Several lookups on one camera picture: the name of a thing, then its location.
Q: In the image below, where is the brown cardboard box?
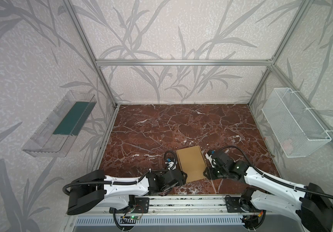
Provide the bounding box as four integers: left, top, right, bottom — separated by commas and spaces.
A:
177, 146, 207, 183

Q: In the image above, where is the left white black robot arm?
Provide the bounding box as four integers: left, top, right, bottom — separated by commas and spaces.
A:
62, 169, 187, 216

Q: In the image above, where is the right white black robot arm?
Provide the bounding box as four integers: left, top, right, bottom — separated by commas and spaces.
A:
203, 146, 333, 232

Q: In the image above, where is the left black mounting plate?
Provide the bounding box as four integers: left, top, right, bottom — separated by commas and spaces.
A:
116, 197, 150, 214

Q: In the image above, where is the black mounting plate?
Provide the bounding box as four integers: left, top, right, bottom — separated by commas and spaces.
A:
116, 197, 150, 214
224, 195, 261, 214

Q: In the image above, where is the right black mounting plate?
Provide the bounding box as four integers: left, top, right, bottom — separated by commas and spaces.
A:
224, 195, 261, 214

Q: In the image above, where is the green circuit board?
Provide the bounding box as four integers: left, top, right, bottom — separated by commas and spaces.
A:
122, 215, 143, 223

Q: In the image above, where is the pink item in basket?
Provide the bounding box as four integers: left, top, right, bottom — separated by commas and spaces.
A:
281, 139, 294, 152

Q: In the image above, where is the green mat in bin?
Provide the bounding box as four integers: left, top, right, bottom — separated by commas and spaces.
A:
53, 101, 96, 136

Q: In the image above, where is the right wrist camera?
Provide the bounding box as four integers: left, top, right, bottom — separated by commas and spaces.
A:
205, 150, 215, 167

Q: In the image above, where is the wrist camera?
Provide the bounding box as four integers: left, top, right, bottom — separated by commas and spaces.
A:
205, 150, 215, 167
166, 158, 176, 170

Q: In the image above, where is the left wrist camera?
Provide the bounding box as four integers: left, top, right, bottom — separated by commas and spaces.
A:
166, 158, 176, 170

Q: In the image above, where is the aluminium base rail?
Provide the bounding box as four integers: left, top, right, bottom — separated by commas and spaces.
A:
82, 190, 304, 218

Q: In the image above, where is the white wire mesh basket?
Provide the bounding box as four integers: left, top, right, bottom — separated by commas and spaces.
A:
262, 88, 332, 158

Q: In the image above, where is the aluminium frame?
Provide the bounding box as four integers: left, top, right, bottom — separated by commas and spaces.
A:
62, 0, 333, 163

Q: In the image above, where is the clear plastic wall bin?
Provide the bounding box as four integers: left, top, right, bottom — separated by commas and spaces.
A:
22, 90, 97, 158

